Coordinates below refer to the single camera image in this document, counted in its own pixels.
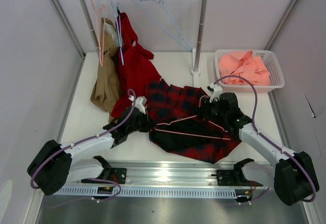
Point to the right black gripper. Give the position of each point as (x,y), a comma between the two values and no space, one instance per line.
(206,105)

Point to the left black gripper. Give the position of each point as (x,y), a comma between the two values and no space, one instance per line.
(148,126)

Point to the pink hanger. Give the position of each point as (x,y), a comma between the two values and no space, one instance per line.
(178,124)
(99,31)

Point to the red plaid skirt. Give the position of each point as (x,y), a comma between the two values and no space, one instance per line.
(159,93)

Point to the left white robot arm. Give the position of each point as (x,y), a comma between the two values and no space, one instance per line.
(58,164)

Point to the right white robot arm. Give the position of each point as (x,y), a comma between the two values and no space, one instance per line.
(290,175)

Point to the right blue hanger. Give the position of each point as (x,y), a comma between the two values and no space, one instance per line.
(165,22)

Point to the blue hanger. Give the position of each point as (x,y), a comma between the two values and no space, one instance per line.
(165,22)
(119,30)

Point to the left blue hanger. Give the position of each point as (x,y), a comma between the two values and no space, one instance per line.
(119,30)

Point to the tan hanging garment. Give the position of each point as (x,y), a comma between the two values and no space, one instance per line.
(107,89)

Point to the pink garment in basket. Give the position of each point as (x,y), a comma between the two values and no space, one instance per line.
(244,64)

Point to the red hanging garment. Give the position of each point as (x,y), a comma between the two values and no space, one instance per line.
(135,68)

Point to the white plastic basket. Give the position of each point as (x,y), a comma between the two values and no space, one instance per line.
(233,83)

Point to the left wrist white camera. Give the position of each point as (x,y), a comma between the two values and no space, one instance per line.
(139,103)

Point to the wrist white camera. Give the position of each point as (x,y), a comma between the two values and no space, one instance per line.
(139,103)
(215,91)

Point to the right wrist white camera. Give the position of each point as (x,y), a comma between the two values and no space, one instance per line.
(215,91)

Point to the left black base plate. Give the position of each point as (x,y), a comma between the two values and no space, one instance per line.
(117,175)

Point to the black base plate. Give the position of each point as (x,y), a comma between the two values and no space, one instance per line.
(117,175)
(233,178)

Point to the aluminium mounting rail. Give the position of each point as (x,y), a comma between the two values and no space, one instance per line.
(174,174)

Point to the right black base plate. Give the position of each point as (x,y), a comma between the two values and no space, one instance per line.
(233,178)

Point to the white slotted cable duct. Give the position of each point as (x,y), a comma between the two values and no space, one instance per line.
(155,192)

